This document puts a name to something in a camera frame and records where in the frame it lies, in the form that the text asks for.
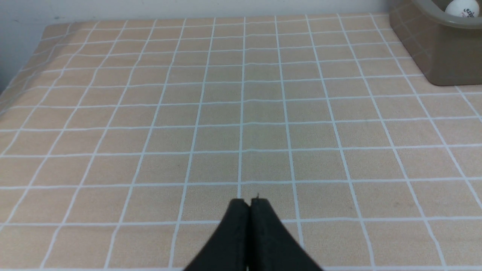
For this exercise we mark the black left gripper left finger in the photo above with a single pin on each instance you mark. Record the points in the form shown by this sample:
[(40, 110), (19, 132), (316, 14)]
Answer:
[(226, 248)]

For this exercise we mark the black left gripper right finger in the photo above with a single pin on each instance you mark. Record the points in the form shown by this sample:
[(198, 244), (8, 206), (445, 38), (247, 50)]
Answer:
[(272, 247)]

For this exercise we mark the olive green plastic bin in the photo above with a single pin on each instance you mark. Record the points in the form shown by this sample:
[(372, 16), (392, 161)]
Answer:
[(447, 49)]

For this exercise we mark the white ball with logo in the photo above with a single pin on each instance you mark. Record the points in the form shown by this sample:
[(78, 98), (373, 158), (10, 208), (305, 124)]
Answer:
[(463, 8)]

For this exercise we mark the checkered peach tablecloth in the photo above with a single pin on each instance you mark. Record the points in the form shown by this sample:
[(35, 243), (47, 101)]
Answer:
[(122, 143)]

